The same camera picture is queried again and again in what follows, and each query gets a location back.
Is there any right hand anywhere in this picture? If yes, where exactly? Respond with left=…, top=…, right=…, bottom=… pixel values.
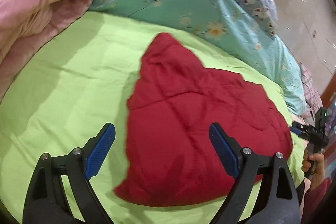
left=301, top=148, right=325, bottom=190

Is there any dark red sleeve right forearm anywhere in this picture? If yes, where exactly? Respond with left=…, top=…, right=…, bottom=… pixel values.
left=301, top=178, right=331, bottom=223

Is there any pink coat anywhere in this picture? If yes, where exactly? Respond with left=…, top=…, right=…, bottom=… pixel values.
left=1, top=0, right=93, bottom=96

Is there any red puffer jacket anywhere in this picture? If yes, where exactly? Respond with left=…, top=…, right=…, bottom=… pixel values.
left=114, top=33, right=292, bottom=207

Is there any lime green bed sheet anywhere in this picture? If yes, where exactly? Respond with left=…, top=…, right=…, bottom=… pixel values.
left=1, top=12, right=294, bottom=223

